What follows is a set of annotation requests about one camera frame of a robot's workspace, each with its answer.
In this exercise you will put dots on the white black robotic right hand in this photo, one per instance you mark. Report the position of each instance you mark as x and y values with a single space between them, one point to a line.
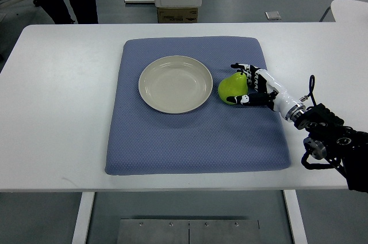
268 92

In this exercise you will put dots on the green pear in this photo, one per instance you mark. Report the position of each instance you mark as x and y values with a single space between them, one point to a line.
235 85

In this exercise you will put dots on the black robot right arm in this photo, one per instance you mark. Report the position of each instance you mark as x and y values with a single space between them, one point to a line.
331 144

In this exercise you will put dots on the grey floor socket plate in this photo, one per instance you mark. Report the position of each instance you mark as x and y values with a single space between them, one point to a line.
273 15

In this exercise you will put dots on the beige round plate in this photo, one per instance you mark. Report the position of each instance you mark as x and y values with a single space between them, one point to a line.
175 84

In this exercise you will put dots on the white side table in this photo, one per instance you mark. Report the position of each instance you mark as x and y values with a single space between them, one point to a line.
349 11

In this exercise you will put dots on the brown cardboard box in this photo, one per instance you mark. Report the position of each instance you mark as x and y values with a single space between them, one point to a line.
177 15

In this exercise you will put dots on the white table right leg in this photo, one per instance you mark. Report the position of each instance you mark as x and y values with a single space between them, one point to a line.
294 216

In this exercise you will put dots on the white table leg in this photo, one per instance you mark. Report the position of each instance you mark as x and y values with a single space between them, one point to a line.
294 216
83 218

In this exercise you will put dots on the white table left leg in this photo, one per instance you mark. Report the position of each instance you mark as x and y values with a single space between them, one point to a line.
83 218

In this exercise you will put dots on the metal base plate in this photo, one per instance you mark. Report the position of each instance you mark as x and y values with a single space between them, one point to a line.
188 231

